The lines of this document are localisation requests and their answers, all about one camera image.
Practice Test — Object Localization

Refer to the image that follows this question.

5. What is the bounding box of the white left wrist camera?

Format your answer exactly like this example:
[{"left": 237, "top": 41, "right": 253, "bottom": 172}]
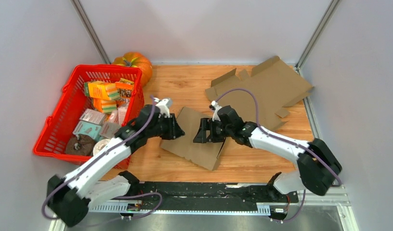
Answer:
[{"left": 153, "top": 97, "right": 173, "bottom": 117}]

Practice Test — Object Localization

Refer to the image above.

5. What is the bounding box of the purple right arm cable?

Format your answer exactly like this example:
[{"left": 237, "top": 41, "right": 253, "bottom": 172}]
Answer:
[{"left": 214, "top": 88, "right": 343, "bottom": 223}]

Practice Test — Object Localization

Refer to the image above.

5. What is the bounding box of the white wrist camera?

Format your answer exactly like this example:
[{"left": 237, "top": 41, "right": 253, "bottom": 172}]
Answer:
[
  {"left": 153, "top": 97, "right": 173, "bottom": 117},
  {"left": 209, "top": 101, "right": 222, "bottom": 121}
]

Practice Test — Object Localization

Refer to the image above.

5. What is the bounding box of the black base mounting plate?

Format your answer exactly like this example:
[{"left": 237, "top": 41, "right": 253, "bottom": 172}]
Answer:
[{"left": 107, "top": 181, "right": 299, "bottom": 211}]

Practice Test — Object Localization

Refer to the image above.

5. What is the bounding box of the orange pumpkin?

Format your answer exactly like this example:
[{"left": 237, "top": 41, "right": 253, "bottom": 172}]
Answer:
[{"left": 112, "top": 51, "right": 153, "bottom": 87}]

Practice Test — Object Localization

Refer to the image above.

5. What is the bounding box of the teal cookie box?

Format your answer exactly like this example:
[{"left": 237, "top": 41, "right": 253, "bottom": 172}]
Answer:
[{"left": 72, "top": 121, "right": 102, "bottom": 141}]

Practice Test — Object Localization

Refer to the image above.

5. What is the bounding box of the orange sponge pack lower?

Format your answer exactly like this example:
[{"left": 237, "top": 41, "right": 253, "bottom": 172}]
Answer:
[{"left": 92, "top": 98, "right": 117, "bottom": 114}]

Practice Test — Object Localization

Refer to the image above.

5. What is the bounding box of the grey pink packet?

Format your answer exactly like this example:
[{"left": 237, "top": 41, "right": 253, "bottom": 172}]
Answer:
[{"left": 99, "top": 102, "right": 129, "bottom": 139}]

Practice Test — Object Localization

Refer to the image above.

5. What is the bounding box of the beige tape roll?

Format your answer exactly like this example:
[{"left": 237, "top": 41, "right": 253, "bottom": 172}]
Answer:
[{"left": 92, "top": 139, "right": 110, "bottom": 156}]

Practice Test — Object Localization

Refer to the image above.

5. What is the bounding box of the brown netted item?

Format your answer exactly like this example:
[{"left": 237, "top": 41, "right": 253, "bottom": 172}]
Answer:
[{"left": 65, "top": 134, "right": 96, "bottom": 156}]

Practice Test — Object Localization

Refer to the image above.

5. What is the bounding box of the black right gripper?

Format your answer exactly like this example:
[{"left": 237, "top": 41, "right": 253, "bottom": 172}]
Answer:
[{"left": 193, "top": 117, "right": 234, "bottom": 143}]

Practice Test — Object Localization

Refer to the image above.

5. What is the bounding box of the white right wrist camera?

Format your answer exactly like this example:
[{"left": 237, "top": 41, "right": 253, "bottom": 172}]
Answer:
[{"left": 209, "top": 101, "right": 222, "bottom": 121}]

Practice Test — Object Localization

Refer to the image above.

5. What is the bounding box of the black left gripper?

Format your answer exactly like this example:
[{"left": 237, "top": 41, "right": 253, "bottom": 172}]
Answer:
[{"left": 146, "top": 113, "right": 185, "bottom": 140}]

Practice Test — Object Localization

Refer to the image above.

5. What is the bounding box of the orange sponge pack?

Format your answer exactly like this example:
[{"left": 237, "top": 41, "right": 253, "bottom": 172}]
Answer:
[
  {"left": 84, "top": 81, "right": 120, "bottom": 100},
  {"left": 92, "top": 98, "right": 117, "bottom": 114}
]

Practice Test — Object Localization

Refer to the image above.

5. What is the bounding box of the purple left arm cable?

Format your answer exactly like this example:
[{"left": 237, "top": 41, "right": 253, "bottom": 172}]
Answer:
[{"left": 41, "top": 95, "right": 164, "bottom": 228}]

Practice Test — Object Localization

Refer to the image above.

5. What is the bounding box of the red plastic shopping basket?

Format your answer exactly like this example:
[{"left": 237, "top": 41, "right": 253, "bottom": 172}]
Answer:
[{"left": 33, "top": 64, "right": 145, "bottom": 169}]

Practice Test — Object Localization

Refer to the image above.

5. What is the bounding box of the brown cardboard box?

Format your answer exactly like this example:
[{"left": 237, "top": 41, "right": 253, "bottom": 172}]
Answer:
[{"left": 160, "top": 106, "right": 231, "bottom": 171}]

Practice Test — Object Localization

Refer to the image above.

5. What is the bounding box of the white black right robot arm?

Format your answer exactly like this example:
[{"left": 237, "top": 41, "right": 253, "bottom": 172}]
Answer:
[{"left": 193, "top": 101, "right": 342, "bottom": 202}]

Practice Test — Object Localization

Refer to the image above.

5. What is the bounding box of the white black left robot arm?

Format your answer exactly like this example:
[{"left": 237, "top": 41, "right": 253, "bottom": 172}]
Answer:
[{"left": 41, "top": 98, "right": 185, "bottom": 227}]

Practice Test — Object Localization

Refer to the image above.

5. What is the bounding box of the orange snack box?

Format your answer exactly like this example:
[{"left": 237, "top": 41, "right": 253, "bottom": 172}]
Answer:
[{"left": 115, "top": 78, "right": 134, "bottom": 99}]

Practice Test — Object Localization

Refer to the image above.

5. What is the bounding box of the orange sponge pack upper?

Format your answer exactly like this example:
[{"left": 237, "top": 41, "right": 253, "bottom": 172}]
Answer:
[{"left": 84, "top": 81, "right": 120, "bottom": 100}]

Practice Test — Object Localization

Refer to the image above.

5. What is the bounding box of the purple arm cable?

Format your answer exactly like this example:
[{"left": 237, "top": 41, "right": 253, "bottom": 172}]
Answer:
[
  {"left": 214, "top": 88, "right": 343, "bottom": 223},
  {"left": 41, "top": 95, "right": 164, "bottom": 228}
]

